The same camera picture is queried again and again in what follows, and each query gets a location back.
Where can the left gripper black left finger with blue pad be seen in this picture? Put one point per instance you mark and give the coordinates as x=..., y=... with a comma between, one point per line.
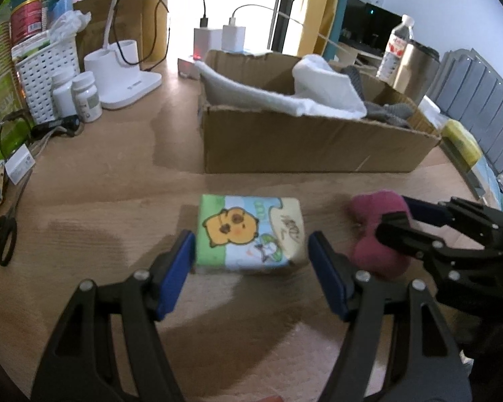
x=79, y=362

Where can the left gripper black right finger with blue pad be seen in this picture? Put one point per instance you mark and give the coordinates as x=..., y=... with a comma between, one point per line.
x=424, y=362

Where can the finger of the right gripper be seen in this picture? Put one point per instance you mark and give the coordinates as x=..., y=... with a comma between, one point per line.
x=444, y=213
x=395, y=232

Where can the grey sock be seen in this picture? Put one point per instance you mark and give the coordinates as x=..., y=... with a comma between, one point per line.
x=383, y=104

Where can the white towel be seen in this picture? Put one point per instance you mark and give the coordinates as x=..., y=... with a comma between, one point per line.
x=279, y=83

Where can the cartoon tissue pack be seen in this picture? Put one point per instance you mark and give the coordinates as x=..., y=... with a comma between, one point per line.
x=250, y=234

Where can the grey bed headboard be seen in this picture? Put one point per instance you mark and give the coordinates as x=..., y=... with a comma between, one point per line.
x=468, y=90

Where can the black scissors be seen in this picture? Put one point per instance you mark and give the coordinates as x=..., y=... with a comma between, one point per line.
x=9, y=226

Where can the steel travel tumbler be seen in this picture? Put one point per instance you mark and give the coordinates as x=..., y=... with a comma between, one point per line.
x=417, y=69

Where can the cardboard box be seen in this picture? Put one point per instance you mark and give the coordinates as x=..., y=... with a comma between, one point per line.
x=238, y=141

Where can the clear water bottle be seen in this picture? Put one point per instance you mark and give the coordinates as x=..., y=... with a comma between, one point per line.
x=399, y=38

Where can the black computer monitor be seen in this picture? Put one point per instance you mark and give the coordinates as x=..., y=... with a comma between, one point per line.
x=367, y=27

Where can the white price tag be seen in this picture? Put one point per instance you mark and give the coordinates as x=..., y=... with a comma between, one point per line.
x=19, y=164

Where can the yellow curtain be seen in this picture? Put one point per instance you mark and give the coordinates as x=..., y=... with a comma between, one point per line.
x=318, y=17

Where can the green snack package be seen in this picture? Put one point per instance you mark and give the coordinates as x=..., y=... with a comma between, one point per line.
x=12, y=134

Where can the white pill bottle left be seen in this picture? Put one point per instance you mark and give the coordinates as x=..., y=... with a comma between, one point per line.
x=61, y=80

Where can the white pill bottle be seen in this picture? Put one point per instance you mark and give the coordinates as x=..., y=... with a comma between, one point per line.
x=86, y=97
x=61, y=80

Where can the white power strip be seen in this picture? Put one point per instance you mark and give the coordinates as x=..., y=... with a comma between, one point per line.
x=187, y=69

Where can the white pill bottle right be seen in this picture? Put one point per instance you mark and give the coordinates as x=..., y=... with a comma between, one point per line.
x=86, y=97

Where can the white desk lamp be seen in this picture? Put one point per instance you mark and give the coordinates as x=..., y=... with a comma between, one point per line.
x=119, y=78

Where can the white perforated basket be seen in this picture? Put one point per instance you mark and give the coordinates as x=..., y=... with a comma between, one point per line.
x=35, y=72

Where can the red tin can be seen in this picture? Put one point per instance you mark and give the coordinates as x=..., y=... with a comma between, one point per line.
x=26, y=20

